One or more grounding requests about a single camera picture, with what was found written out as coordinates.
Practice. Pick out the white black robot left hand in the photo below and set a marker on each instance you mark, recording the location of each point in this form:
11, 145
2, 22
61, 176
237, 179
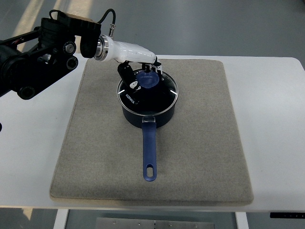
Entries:
138, 67

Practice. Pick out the glass pot lid blue knob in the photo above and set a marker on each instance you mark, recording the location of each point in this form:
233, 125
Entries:
147, 101

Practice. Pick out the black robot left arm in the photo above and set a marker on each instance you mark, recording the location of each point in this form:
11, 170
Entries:
31, 62

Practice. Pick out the grey felt mat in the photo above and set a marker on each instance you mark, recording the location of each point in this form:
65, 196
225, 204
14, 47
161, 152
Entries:
196, 158

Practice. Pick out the metal plate under table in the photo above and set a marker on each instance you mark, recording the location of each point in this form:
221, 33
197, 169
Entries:
117, 223

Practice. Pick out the black table control panel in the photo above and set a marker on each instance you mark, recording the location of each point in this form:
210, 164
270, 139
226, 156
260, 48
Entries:
287, 215

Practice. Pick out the dark blue saucepan blue handle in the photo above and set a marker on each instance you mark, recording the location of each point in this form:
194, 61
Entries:
150, 117

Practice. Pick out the white table leg frame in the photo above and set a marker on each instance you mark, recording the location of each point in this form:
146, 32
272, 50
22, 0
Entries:
61, 219

